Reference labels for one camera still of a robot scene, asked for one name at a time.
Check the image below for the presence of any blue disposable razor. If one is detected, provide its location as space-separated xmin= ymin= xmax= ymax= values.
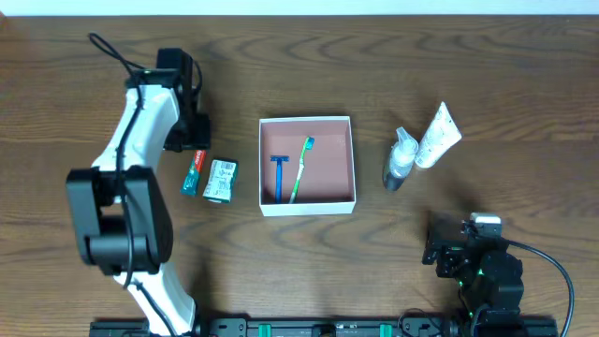
xmin=270 ymin=155 xmax=289 ymax=204

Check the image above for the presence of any green and white toothbrush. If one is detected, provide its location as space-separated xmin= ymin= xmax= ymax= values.
xmin=289 ymin=137 xmax=314 ymax=204

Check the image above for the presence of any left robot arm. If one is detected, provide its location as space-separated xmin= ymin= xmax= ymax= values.
xmin=66 ymin=48 xmax=211 ymax=336

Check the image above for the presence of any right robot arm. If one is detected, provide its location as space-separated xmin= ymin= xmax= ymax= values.
xmin=422 ymin=222 xmax=524 ymax=327

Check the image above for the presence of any red green toothpaste tube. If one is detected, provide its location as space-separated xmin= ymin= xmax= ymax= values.
xmin=181 ymin=150 xmax=207 ymax=197

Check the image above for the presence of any green wrapped soap bar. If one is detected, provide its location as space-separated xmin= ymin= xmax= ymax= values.
xmin=202 ymin=159 xmax=239 ymax=203

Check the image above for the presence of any clear foam soap pump bottle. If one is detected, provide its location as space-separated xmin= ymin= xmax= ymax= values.
xmin=383 ymin=127 xmax=418 ymax=191

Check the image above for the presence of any white lotion tube gold cap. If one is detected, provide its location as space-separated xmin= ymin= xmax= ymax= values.
xmin=415 ymin=102 xmax=462 ymax=169

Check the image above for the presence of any white box with pink interior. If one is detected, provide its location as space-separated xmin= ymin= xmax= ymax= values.
xmin=258 ymin=116 xmax=357 ymax=217

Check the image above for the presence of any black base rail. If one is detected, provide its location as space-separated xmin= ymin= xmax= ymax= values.
xmin=88 ymin=315 xmax=561 ymax=337

